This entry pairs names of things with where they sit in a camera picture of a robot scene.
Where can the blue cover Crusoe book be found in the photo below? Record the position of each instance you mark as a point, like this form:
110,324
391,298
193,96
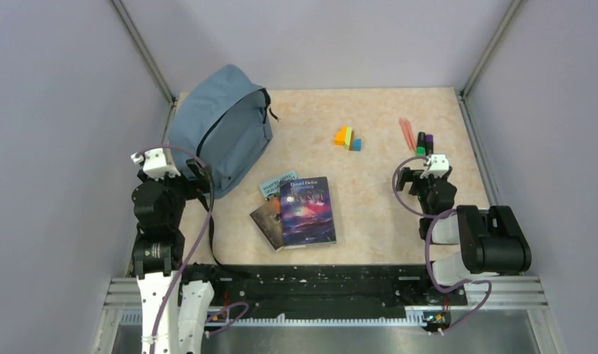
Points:
306,213

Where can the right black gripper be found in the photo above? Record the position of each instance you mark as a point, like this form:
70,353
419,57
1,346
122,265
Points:
406,175

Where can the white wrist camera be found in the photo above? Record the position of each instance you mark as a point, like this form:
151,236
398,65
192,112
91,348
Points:
157,163
436,166

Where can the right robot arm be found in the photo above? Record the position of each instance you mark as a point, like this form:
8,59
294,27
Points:
463,243

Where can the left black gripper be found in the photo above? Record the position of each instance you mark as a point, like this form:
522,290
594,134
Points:
203,183

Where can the green highlighter marker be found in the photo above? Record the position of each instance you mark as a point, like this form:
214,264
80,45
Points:
420,145

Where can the purple highlighter marker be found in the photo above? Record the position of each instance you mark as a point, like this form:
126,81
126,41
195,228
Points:
429,144

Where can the blue student backpack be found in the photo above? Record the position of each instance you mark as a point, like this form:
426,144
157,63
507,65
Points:
225,122

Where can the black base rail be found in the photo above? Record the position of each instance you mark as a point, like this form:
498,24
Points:
322,294

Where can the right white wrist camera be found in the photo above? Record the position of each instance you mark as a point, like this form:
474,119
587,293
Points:
436,166

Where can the dark Tale of Two Cities book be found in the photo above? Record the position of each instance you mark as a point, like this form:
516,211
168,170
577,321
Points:
268,219

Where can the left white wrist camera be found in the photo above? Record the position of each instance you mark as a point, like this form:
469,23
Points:
157,163

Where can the teal small book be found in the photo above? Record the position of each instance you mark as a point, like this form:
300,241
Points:
271,188

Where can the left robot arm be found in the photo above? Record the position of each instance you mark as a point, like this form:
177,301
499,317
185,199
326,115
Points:
159,258

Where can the coloured sticky note stack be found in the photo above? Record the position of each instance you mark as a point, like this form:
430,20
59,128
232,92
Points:
346,139

